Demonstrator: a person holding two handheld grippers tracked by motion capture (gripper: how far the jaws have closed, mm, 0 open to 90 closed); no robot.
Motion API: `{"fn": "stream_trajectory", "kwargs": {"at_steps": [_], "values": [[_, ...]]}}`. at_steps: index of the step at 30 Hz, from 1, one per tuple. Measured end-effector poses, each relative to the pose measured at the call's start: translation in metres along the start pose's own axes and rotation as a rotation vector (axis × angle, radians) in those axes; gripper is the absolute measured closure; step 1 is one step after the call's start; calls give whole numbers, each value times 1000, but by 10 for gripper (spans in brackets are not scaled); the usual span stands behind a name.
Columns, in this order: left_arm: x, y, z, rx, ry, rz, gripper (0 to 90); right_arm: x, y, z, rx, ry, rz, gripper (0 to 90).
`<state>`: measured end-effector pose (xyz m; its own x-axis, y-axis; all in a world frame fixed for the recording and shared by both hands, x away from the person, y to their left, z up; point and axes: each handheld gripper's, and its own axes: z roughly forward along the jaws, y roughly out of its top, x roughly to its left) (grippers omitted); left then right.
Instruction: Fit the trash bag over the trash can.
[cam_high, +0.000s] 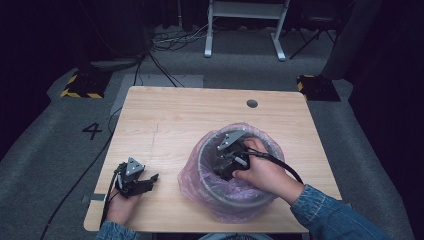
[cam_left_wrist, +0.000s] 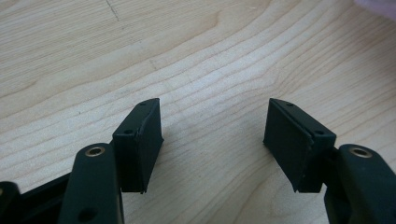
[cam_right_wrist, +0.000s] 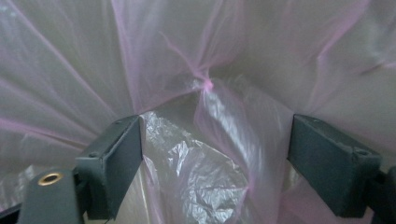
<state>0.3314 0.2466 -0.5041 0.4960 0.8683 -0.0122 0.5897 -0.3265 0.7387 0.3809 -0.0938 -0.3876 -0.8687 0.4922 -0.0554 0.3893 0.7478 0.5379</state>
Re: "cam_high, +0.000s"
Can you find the left hand-held gripper cable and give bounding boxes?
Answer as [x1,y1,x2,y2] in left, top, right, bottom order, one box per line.
[99,168,120,229]

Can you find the long black floor cable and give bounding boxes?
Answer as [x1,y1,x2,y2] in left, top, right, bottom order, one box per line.
[39,49,183,240]

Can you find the right hand-held gripper cable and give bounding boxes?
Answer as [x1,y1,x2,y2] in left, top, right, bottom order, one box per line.
[238,150,305,185]

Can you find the person's right hand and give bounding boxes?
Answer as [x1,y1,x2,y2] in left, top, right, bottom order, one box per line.
[231,137,306,206]

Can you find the pink plastic bag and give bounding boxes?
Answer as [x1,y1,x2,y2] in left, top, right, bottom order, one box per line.
[177,121,286,225]

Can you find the grey tape strip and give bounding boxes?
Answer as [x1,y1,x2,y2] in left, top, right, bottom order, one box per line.
[81,193,107,204]

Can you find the black yellow striped stand base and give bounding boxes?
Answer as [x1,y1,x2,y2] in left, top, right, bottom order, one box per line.
[60,69,113,100]
[296,74,342,102]

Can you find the person's left hand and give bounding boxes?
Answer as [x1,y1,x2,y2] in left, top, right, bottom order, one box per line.
[105,191,144,227]

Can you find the white metal stand frame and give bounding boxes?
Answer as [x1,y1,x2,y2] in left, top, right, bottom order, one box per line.
[203,0,291,62]

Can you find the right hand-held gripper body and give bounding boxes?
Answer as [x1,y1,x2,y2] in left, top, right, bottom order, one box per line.
[212,129,252,183]

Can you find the black tripod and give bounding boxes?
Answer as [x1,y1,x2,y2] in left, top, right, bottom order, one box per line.
[287,18,338,61]

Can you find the hand-held gripper cable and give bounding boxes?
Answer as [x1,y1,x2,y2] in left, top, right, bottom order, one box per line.
[238,150,305,185]
[99,168,120,229]

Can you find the grey flat stand foot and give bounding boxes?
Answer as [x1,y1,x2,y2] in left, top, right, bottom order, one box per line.
[89,57,140,72]

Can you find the grey curtain column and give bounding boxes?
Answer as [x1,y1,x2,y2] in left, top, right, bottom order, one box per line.
[320,0,385,81]

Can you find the bundle of floor cables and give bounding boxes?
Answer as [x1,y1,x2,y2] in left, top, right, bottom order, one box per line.
[150,22,215,53]

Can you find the green plastic bucket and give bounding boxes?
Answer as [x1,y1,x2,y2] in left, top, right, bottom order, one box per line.
[198,127,285,210]

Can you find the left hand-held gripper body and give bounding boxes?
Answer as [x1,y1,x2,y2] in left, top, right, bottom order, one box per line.
[114,156,148,200]

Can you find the person's legs in jeans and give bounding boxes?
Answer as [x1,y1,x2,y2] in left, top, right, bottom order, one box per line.
[199,232,274,240]

